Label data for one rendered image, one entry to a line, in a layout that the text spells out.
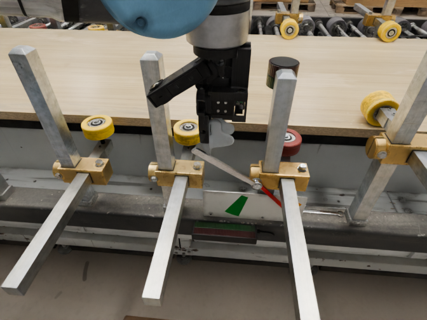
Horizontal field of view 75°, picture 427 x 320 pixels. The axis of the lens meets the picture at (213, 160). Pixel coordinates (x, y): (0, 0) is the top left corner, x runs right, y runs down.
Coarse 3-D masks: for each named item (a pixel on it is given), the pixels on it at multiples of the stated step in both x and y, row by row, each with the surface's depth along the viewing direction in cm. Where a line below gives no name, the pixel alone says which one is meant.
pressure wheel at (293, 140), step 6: (288, 132) 71; (294, 132) 70; (288, 138) 69; (294, 138) 69; (300, 138) 68; (288, 144) 67; (294, 144) 67; (300, 144) 68; (288, 150) 67; (294, 150) 67; (288, 156) 68
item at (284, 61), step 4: (272, 60) 54; (276, 60) 54; (280, 60) 54; (284, 60) 54; (288, 60) 54; (292, 60) 54; (296, 60) 54; (276, 64) 53; (280, 64) 53; (284, 64) 53; (288, 64) 53; (292, 64) 53; (296, 64) 53
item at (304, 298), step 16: (288, 160) 69; (288, 192) 61; (288, 208) 57; (288, 224) 54; (288, 240) 52; (304, 240) 52; (288, 256) 51; (304, 256) 49; (304, 272) 47; (304, 288) 45; (304, 304) 43
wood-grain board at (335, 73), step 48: (0, 48) 120; (48, 48) 120; (96, 48) 120; (144, 48) 120; (192, 48) 120; (288, 48) 120; (336, 48) 120; (384, 48) 120; (0, 96) 87; (96, 96) 87; (144, 96) 87; (192, 96) 87; (336, 96) 87
